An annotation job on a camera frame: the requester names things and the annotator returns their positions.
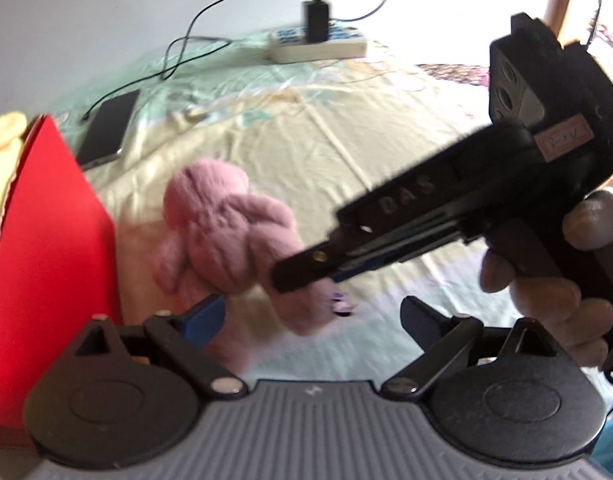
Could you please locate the pink plush bear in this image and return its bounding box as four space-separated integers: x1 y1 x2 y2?
153 156 358 371

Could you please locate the person right hand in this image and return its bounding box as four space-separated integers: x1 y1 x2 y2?
480 188 613 367

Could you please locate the brown floral covered table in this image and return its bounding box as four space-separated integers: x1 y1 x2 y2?
418 64 489 87

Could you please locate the red cardboard box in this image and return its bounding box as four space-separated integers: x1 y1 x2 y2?
0 115 122 429

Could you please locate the black smartphone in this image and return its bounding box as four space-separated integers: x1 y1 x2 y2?
76 90 140 170

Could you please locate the cartoon bear bed sheet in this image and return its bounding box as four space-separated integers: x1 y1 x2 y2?
54 36 516 382

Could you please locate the black charger adapter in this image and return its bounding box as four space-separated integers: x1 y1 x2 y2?
302 0 329 44

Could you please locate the white power strip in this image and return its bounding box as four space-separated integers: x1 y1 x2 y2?
267 23 367 64

